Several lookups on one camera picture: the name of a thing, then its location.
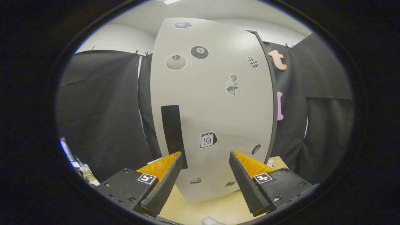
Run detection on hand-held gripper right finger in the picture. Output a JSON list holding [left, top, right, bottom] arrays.
[[229, 151, 320, 217]]

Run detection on blue printed sign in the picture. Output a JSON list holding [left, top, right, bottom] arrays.
[[59, 137, 77, 168]]

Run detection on grey shoe cabinet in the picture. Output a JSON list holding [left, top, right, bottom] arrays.
[[247, 30, 278, 163]]

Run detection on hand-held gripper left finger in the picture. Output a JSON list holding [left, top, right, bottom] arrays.
[[95, 152, 183, 218]]

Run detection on light grey shoe cabinet door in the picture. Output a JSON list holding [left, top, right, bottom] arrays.
[[150, 17, 275, 203]]

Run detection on black backdrop cloth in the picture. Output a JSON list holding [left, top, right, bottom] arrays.
[[56, 33, 353, 185]]

